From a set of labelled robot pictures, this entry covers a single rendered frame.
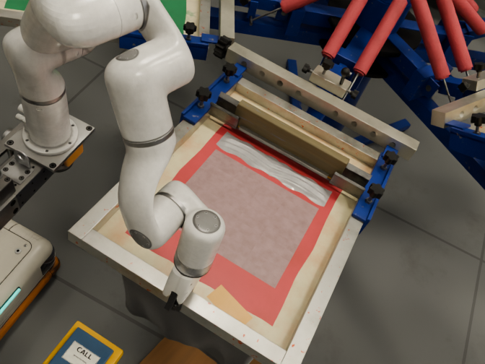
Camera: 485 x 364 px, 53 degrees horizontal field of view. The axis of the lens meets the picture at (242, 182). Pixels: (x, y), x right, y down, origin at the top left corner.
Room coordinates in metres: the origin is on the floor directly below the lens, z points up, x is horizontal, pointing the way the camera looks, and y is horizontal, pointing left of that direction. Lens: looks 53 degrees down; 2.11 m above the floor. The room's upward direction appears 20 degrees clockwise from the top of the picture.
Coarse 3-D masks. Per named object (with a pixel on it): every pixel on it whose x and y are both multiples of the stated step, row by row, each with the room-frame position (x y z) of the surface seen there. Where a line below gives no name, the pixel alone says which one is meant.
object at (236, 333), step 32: (256, 96) 1.16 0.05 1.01; (192, 128) 0.91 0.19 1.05; (320, 128) 1.11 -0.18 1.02; (96, 224) 0.50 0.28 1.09; (352, 224) 0.77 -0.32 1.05; (96, 256) 0.44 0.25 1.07; (128, 256) 0.45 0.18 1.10; (160, 288) 0.40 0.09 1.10; (320, 288) 0.55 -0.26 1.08; (224, 320) 0.39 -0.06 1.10; (256, 352) 0.35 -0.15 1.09; (288, 352) 0.37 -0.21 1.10
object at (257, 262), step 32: (288, 160) 0.95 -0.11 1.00; (288, 192) 0.83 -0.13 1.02; (256, 224) 0.68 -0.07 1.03; (288, 224) 0.72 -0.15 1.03; (320, 224) 0.76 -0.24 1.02; (224, 256) 0.56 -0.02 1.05; (256, 256) 0.59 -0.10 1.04; (288, 256) 0.62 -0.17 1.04; (256, 288) 0.50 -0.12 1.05; (288, 288) 0.53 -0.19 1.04
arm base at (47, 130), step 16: (64, 96) 0.67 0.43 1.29; (32, 112) 0.61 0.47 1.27; (48, 112) 0.62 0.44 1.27; (64, 112) 0.66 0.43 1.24; (32, 128) 0.61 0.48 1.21; (48, 128) 0.62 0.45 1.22; (64, 128) 0.65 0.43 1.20; (32, 144) 0.61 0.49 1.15; (48, 144) 0.62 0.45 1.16; (64, 144) 0.64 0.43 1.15
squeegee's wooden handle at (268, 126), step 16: (240, 112) 0.99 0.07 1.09; (256, 112) 0.99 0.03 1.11; (256, 128) 0.98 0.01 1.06; (272, 128) 0.97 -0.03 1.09; (288, 128) 0.98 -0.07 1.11; (288, 144) 0.95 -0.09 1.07; (304, 144) 0.95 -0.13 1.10; (320, 144) 0.96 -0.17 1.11; (320, 160) 0.93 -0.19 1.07; (336, 160) 0.93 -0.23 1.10
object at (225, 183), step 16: (224, 128) 0.99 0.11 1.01; (208, 144) 0.90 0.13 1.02; (256, 144) 0.97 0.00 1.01; (192, 160) 0.82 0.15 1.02; (208, 160) 0.84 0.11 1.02; (224, 160) 0.86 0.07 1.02; (240, 160) 0.88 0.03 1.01; (176, 176) 0.74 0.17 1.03; (192, 176) 0.76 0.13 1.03; (208, 176) 0.78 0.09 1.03; (224, 176) 0.80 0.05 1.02; (240, 176) 0.82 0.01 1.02; (256, 176) 0.84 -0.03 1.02; (208, 192) 0.73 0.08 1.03; (224, 192) 0.75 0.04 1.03; (240, 192) 0.77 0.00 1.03; (256, 192) 0.79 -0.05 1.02; (224, 208) 0.70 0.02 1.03; (240, 208) 0.72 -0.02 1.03; (176, 240) 0.55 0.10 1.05
